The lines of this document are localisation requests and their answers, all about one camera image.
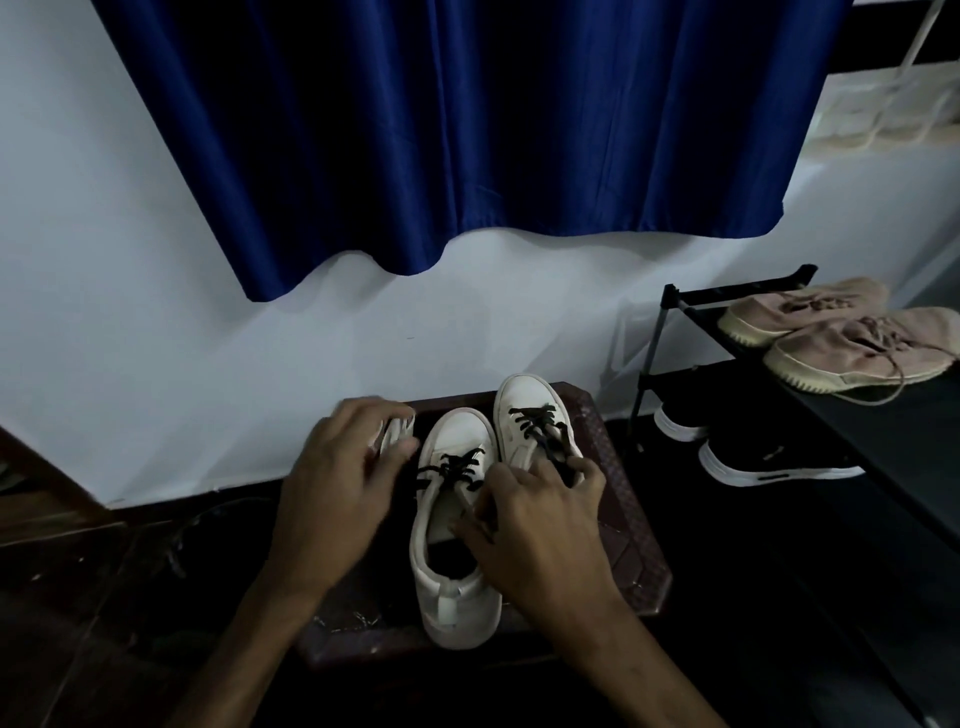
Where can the person's right hand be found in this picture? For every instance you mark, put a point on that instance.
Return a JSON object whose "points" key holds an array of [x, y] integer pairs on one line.
{"points": [[540, 547]]}

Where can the person's left hand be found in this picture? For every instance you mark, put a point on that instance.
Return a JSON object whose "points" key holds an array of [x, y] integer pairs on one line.
{"points": [[330, 495]]}

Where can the white shoelace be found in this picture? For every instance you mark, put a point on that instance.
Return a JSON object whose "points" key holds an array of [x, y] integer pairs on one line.
{"points": [[394, 439]]}

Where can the black shoelace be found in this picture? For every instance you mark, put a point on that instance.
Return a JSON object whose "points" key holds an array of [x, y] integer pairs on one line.
{"points": [[536, 420], [457, 466]]}

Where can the dark brown plastic stool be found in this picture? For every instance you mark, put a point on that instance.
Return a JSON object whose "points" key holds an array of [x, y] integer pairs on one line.
{"points": [[626, 525]]}

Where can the black sneaker white sole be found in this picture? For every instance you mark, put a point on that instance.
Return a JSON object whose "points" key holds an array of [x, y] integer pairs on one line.
{"points": [[675, 427], [765, 457]]}

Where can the pink sneaker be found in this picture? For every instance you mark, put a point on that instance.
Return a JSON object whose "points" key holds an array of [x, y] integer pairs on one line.
{"points": [[780, 311], [840, 352]]}

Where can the black shoe rack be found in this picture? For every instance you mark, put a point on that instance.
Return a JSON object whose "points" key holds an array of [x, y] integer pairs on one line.
{"points": [[885, 435]]}

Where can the blue curtain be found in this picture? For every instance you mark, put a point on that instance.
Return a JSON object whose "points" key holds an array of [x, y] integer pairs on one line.
{"points": [[487, 112]]}

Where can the white window grille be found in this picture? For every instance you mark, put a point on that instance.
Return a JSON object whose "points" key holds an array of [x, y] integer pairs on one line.
{"points": [[911, 52]]}

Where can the brown wooden door frame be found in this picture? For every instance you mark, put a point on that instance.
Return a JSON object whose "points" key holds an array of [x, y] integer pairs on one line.
{"points": [[45, 495]]}

